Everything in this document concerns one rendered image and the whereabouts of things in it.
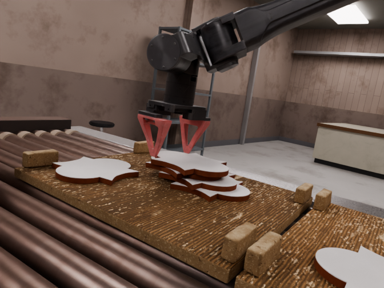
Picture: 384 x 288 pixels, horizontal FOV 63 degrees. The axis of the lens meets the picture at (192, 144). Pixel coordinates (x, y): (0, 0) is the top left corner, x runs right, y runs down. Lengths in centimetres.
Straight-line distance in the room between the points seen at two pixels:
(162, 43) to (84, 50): 372
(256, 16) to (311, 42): 862
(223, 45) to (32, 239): 40
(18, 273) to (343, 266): 32
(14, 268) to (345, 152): 634
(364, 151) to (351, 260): 607
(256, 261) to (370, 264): 14
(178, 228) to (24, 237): 18
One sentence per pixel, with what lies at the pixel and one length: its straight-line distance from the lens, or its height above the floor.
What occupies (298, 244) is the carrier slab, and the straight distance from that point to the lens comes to 43.
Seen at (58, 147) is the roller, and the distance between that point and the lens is 86.
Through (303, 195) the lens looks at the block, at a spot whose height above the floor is 95.
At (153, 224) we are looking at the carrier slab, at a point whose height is 94.
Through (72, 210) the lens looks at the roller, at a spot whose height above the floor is 91.
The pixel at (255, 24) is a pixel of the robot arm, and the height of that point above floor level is 122.
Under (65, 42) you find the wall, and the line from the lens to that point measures 410.
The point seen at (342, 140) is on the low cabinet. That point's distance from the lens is 653.
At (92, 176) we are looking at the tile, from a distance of 53.
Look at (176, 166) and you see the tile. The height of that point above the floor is 97.
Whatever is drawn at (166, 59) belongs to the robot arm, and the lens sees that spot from 51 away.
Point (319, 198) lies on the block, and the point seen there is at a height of 96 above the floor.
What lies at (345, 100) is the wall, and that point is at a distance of 871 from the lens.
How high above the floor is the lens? 111
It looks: 10 degrees down
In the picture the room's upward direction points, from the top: 8 degrees clockwise
